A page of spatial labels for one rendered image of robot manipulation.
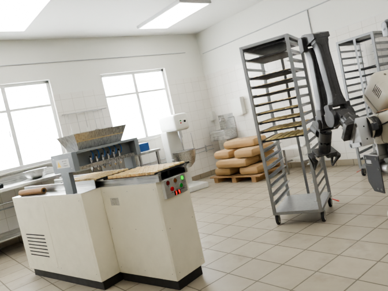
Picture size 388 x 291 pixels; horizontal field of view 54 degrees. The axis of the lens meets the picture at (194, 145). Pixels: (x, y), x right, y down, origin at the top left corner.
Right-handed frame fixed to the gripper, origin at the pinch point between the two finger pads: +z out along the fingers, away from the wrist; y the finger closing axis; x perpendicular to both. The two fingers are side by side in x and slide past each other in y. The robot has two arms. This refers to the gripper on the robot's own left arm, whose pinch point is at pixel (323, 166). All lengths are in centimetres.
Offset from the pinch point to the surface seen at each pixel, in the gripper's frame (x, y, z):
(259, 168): -359, -99, 247
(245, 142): -404, -92, 220
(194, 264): -69, 64, 117
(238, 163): -382, -69, 244
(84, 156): -150, 134, 47
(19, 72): -470, 241, 50
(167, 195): -84, 74, 57
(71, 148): -157, 143, 40
